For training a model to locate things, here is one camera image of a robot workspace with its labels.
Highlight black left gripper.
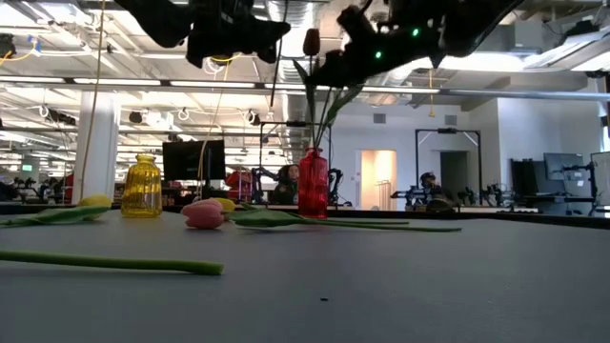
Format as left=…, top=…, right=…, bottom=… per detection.
left=185, top=0, right=293, bottom=69

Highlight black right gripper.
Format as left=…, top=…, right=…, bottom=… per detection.
left=304, top=0, right=450, bottom=90

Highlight dark magenta artificial tulip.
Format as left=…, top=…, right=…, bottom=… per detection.
left=292, top=27, right=323, bottom=150

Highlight red glass vase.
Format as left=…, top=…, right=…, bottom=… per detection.
left=297, top=147, right=331, bottom=220

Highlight yellow artificial tulip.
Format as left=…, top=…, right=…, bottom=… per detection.
left=212, top=196, right=411, bottom=226
left=0, top=194, right=114, bottom=229

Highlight pink artificial tulip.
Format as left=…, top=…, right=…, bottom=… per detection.
left=180, top=198, right=462, bottom=233
left=0, top=249, right=225, bottom=277

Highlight yellow glass vase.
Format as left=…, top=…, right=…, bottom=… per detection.
left=120, top=152, right=164, bottom=219

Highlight black monitor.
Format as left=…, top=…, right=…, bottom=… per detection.
left=161, top=139, right=227, bottom=182

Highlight red cart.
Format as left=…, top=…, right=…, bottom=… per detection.
left=225, top=170, right=254, bottom=202

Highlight person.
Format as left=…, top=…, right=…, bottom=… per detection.
left=270, top=163, right=302, bottom=206
left=417, top=171, right=457, bottom=212

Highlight white square pillar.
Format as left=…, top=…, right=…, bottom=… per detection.
left=72, top=90, right=121, bottom=206

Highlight grey desk monitor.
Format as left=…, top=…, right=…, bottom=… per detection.
left=542, top=151, right=585, bottom=182
left=589, top=151, right=610, bottom=194

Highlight grey table mat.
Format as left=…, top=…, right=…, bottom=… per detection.
left=0, top=209, right=610, bottom=343

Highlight thin black hanging cable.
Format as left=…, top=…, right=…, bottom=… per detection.
left=270, top=0, right=291, bottom=109

